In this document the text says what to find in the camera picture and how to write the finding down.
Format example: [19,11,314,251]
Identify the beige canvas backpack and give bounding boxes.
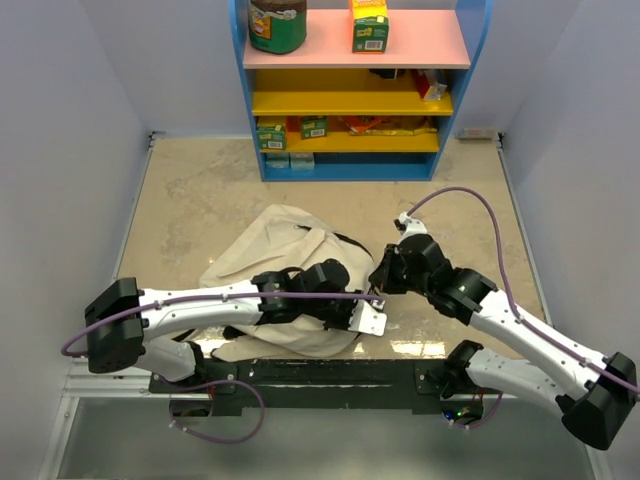
[199,204,375,362]

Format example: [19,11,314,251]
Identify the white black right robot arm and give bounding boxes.
[369,234,639,451]

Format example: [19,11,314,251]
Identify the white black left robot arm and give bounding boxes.
[84,259,364,392]

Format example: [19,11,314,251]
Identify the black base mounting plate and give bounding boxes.
[147,357,505,417]

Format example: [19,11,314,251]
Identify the small white pink eraser box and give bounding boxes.
[456,128,499,141]

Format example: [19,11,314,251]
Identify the orange yellow snack packets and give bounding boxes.
[339,116,437,136]

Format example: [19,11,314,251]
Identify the light blue box right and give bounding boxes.
[289,152,315,171]

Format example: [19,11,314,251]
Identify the light blue box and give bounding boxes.
[289,152,315,171]
[265,152,290,169]

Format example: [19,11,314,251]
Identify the light blue box left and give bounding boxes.
[265,152,290,169]

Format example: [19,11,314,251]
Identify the green box lower middle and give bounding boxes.
[299,116,329,140]

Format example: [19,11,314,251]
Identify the green box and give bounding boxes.
[256,122,287,151]
[299,116,329,140]

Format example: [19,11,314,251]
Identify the red white box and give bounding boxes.
[411,69,447,101]

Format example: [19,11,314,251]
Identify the blue colourful shelf unit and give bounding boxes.
[228,1,493,182]

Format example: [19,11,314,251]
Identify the green box lower left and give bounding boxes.
[256,122,287,151]

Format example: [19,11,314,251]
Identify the green yellow carton top shelf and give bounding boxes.
[349,0,390,53]

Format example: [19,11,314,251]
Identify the green brown jar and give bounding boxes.
[248,0,307,55]

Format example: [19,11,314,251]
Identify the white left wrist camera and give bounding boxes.
[348,300,387,337]

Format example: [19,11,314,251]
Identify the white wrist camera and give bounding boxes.
[394,212,428,243]
[348,300,387,337]

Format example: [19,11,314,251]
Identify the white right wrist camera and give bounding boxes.
[394,212,428,243]

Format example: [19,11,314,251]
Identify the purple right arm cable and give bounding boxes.
[402,186,640,431]

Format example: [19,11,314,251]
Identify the aluminium frame rail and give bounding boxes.
[60,139,617,479]

